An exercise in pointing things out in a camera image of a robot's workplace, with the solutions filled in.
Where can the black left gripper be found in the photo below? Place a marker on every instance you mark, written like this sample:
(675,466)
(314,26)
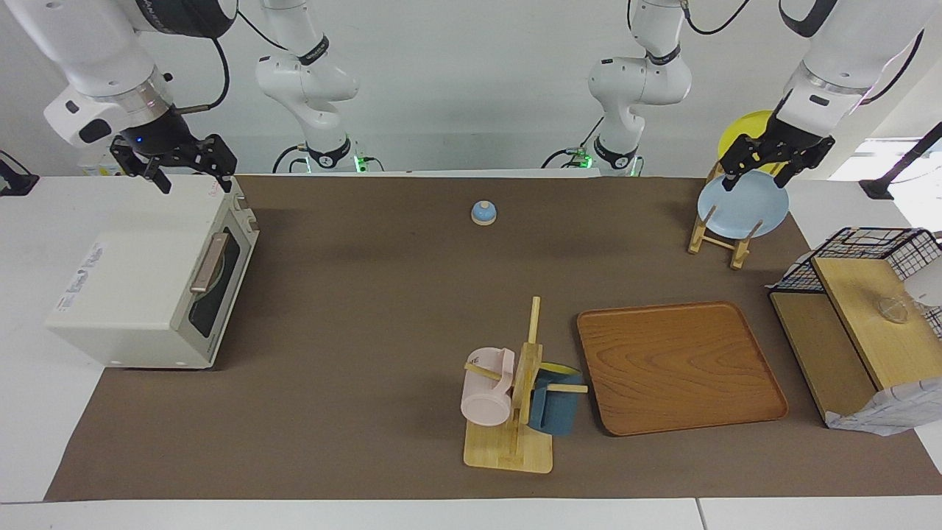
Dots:
(798,140)

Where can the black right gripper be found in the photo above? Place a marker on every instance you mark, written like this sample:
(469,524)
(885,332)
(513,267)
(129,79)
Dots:
(165,140)

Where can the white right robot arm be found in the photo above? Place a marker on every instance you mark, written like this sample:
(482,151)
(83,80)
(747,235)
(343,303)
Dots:
(96,44)

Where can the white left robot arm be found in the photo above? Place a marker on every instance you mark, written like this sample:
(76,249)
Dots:
(647,81)

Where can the white toaster oven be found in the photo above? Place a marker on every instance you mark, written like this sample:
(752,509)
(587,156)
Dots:
(140,280)

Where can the yellow plate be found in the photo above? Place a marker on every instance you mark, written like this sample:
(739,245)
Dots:
(739,126)

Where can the light blue plate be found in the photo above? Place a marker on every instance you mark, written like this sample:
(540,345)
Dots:
(743,210)

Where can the white power box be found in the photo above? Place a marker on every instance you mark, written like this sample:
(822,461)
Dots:
(96,168)

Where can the wooden plate rack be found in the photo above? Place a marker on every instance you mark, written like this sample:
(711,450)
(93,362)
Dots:
(732,246)

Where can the wooden shelf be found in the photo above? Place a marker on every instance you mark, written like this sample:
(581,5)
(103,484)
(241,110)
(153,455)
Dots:
(861,324)

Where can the clear glass cup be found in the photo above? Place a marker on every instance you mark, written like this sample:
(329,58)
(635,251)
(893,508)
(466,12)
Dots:
(894,311)

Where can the brown wooden tray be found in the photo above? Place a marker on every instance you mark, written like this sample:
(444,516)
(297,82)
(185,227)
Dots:
(677,368)

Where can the brown table mat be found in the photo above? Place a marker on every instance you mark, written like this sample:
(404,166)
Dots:
(383,294)

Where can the small blue call bell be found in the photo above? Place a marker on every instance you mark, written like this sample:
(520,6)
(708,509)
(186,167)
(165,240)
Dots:
(483,212)

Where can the dark blue mug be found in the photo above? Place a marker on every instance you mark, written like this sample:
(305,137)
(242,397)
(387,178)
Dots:
(556,408)

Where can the pink mug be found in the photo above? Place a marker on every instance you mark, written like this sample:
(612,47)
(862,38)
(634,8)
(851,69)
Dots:
(486,397)

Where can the wooden mug tree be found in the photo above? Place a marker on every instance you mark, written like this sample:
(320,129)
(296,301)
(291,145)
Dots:
(508,449)

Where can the black camera stand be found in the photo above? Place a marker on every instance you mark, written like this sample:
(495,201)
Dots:
(894,173)

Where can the black clamp mount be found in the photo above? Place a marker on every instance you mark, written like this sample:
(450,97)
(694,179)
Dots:
(16,180)

